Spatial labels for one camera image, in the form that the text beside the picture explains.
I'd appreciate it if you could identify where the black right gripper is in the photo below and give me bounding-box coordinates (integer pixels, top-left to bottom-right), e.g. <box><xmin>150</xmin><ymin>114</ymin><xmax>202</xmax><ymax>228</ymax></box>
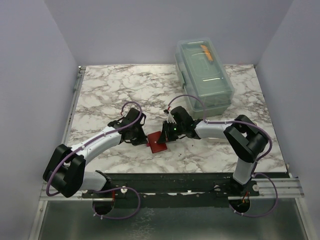
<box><xmin>158</xmin><ymin>121</ymin><xmax>185</xmax><ymax>144</ymax></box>

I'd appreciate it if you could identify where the red leather card holder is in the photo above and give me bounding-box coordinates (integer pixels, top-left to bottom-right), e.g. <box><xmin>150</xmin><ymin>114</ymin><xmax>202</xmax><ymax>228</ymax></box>
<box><xmin>147</xmin><ymin>131</ymin><xmax>168</xmax><ymax>154</ymax></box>

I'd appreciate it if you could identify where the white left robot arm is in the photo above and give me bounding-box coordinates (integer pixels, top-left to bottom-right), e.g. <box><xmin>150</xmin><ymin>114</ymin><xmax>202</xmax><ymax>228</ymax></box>
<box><xmin>43</xmin><ymin>121</ymin><xmax>147</xmax><ymax>198</ymax></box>

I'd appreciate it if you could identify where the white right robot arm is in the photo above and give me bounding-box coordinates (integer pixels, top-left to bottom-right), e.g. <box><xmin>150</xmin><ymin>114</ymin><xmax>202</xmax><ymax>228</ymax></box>
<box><xmin>156</xmin><ymin>114</ymin><xmax>273</xmax><ymax>196</ymax></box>

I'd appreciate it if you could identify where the clear plastic storage box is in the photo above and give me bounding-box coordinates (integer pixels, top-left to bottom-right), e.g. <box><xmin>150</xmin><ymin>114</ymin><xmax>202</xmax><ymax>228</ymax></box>
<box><xmin>174</xmin><ymin>38</ymin><xmax>235</xmax><ymax>118</ymax></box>

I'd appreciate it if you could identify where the orange tool inside box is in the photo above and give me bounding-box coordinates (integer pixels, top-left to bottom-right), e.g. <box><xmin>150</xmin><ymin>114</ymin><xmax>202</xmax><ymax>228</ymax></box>
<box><xmin>200</xmin><ymin>44</ymin><xmax>214</xmax><ymax>63</ymax></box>

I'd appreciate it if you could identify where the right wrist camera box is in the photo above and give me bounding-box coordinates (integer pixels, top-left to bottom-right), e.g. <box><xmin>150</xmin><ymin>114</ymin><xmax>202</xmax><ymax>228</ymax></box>
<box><xmin>170</xmin><ymin>106</ymin><xmax>194</xmax><ymax>125</ymax></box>

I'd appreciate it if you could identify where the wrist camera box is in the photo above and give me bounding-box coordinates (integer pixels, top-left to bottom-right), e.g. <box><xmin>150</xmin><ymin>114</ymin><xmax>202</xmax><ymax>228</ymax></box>
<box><xmin>121</xmin><ymin>108</ymin><xmax>146</xmax><ymax>127</ymax></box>
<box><xmin>170</xmin><ymin>106</ymin><xmax>194</xmax><ymax>125</ymax></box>

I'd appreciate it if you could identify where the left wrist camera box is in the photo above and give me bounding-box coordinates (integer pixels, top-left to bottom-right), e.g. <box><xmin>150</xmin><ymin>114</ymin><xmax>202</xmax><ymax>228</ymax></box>
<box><xmin>121</xmin><ymin>108</ymin><xmax>146</xmax><ymax>127</ymax></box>

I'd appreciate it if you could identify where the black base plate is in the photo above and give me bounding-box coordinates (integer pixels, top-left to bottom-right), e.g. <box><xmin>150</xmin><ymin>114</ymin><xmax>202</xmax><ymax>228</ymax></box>
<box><xmin>51</xmin><ymin>171</ymin><xmax>261</xmax><ymax>208</ymax></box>

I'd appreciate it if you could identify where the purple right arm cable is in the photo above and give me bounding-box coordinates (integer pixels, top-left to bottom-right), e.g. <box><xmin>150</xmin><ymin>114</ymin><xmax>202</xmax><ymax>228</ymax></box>
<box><xmin>167</xmin><ymin>94</ymin><xmax>279</xmax><ymax>217</ymax></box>

